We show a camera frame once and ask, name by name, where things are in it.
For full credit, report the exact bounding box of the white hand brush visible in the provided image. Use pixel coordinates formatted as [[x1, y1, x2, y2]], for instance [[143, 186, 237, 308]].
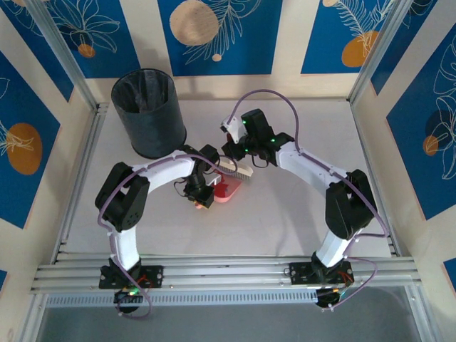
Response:
[[216, 160, 254, 185]]

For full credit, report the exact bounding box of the pink plastic dustpan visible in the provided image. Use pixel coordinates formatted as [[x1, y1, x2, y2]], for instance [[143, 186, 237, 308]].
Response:
[[195, 176, 245, 211]]

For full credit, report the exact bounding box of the black trash bin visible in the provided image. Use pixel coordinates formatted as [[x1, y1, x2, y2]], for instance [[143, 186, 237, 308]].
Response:
[[110, 69, 188, 160]]

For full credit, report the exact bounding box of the plastic bin liner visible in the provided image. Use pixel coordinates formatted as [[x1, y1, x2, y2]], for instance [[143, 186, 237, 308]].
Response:
[[115, 71, 172, 114]]

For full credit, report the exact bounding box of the black controller board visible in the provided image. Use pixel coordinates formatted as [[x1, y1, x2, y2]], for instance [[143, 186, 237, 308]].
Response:
[[316, 287, 352, 310], [113, 287, 145, 315]]

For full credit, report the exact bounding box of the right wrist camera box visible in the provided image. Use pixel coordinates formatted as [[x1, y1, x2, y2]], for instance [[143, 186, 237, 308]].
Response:
[[219, 115, 247, 144]]

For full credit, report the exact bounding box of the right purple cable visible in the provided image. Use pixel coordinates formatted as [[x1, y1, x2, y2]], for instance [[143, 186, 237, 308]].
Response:
[[229, 88, 390, 311]]

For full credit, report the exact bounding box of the purple cable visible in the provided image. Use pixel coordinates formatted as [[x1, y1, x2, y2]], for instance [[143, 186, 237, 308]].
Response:
[[229, 88, 390, 311], [98, 153, 232, 320]]

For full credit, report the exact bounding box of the aluminium rail beam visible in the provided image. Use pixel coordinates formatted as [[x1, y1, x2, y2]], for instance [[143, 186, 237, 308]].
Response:
[[30, 254, 423, 295]]

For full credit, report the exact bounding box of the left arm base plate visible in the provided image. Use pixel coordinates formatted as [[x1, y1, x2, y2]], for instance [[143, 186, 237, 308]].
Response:
[[98, 265, 165, 289]]

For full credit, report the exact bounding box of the slotted grey cable duct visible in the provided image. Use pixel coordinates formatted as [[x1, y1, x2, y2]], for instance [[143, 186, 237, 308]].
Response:
[[44, 289, 320, 308]]

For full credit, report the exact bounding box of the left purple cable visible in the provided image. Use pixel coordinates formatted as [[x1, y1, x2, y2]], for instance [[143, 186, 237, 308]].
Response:
[[98, 153, 232, 320]]

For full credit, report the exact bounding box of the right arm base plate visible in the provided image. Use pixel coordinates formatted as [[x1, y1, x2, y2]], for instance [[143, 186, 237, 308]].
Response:
[[289, 261, 354, 286]]

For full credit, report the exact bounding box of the aluminium frame post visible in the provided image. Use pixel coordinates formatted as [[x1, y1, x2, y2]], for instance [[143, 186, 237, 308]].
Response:
[[24, 0, 100, 113], [347, 0, 410, 106]]

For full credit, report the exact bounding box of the aluminium frame leg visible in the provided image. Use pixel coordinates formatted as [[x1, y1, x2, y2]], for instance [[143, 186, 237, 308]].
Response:
[[19, 294, 49, 342], [405, 288, 441, 342]]

